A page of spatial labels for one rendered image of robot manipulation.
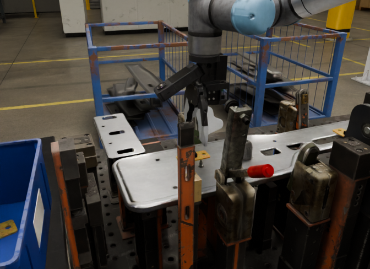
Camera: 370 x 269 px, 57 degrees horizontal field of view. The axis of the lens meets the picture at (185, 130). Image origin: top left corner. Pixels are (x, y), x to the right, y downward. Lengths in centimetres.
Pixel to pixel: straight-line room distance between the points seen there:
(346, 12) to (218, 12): 771
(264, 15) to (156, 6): 808
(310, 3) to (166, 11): 812
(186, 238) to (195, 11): 47
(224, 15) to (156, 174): 38
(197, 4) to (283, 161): 43
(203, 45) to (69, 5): 777
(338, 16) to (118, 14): 490
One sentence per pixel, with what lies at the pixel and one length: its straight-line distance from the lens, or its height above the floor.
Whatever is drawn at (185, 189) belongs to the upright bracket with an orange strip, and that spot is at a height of 107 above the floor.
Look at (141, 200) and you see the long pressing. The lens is 73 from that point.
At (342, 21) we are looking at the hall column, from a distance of 835.
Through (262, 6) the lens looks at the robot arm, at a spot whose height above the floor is 138.
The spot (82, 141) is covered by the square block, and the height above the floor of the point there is 106.
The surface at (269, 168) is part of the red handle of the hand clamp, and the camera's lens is 57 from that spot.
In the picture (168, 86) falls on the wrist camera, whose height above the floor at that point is 120.
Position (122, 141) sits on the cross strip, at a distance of 97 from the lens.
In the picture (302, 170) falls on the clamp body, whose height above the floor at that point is 106.
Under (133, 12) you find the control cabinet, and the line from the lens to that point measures 862.
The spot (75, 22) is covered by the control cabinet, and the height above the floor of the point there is 33.
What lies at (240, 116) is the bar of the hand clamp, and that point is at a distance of 60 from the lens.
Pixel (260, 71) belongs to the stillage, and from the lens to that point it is 287.
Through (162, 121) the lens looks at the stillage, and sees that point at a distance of 315.
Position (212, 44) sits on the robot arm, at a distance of 75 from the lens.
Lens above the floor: 144
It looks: 25 degrees down
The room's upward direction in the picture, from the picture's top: straight up
